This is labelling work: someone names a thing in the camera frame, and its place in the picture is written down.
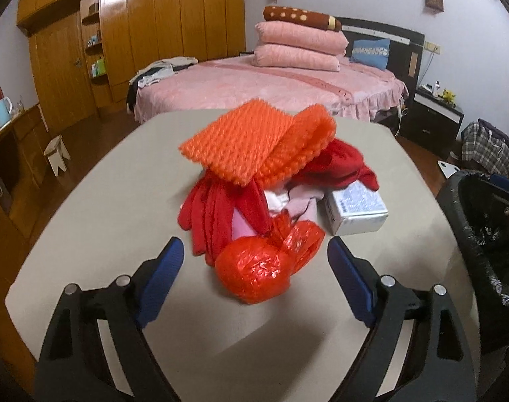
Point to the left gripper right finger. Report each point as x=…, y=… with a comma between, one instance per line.
x=437, y=366

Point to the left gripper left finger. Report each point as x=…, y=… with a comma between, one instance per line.
x=72, y=365

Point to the white blue cardboard box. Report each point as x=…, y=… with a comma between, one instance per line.
x=354, y=210

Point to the red knit garment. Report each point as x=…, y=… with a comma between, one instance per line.
x=217, y=212

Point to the red plastic bag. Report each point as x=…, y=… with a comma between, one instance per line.
x=255, y=269

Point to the pink sock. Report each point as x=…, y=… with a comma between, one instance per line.
x=300, y=202

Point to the orange foam mesh sheet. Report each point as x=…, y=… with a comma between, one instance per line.
x=258, y=142

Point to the black lined trash bin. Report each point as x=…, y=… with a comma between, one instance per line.
x=476, y=206

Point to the white bathroom scale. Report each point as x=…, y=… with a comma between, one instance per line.
x=447, y=169

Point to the small white wooden stool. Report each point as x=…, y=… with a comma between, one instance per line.
x=57, y=154

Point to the wooden sideboard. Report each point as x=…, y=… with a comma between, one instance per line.
x=23, y=169

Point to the plaid cloth covered chair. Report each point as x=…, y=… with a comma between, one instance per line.
x=485, y=145

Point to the black white nightstand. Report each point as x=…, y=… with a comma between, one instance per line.
x=432, y=123

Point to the light blue kettle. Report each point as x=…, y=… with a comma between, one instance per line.
x=6, y=107

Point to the yellow plush toy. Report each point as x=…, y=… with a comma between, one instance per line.
x=448, y=97

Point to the pink covered bed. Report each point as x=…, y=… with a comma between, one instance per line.
x=356, y=91

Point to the clothes pile on bed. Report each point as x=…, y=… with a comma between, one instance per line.
x=154, y=73

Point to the black bed headboard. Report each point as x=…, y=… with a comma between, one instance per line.
x=405, y=49

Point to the blue cushion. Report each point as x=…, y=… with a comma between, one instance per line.
x=374, y=53

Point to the wooden wardrobe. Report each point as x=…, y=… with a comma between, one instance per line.
x=84, y=52

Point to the lower pink pillow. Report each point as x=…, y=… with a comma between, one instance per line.
x=272, y=55

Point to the pink pillow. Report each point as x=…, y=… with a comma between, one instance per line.
x=272, y=55
x=287, y=34

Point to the upper pink pillow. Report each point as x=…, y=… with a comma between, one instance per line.
x=287, y=34

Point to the brown dotted bolster pillow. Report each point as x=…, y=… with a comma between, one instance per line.
x=304, y=17

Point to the wall power socket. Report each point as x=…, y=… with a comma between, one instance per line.
x=432, y=48

